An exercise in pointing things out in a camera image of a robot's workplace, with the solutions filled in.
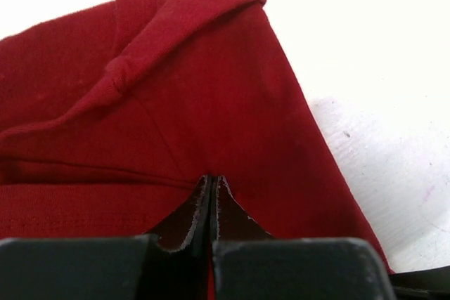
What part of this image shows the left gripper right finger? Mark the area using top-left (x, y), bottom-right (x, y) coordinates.
top-left (210, 176), bottom-right (274, 242)

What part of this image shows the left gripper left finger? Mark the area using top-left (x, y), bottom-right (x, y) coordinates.
top-left (143, 173), bottom-right (214, 254)

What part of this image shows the dark red t-shirt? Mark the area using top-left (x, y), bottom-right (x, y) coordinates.
top-left (0, 0), bottom-right (397, 300)

